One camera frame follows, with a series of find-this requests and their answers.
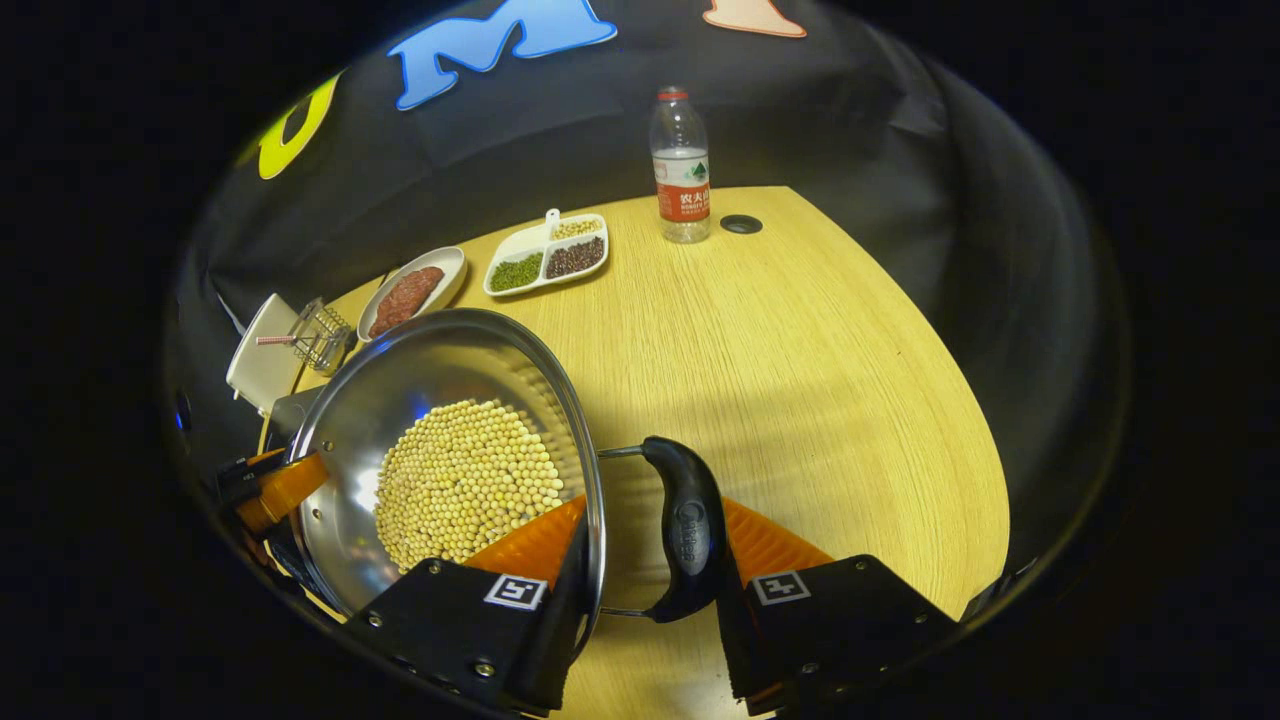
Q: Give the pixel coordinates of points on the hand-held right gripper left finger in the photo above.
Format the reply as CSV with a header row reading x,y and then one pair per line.
x,y
450,625

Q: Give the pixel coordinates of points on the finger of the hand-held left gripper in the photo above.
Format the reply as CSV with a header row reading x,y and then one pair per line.
x,y
290,490

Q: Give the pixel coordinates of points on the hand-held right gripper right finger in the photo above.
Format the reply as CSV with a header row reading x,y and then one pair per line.
x,y
850,630

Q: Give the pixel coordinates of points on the pile of yellow soybeans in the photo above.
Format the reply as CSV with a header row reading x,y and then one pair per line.
x,y
465,480

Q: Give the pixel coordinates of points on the red meat slice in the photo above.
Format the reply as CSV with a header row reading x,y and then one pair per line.
x,y
422,285
390,315

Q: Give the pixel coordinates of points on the white round plate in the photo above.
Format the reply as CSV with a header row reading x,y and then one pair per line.
x,y
450,265

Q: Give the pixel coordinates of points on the white divided bean dish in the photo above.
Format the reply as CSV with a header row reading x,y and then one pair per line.
x,y
545,240

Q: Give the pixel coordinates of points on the clear water bottle red label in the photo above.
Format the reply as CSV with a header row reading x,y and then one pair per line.
x,y
682,190

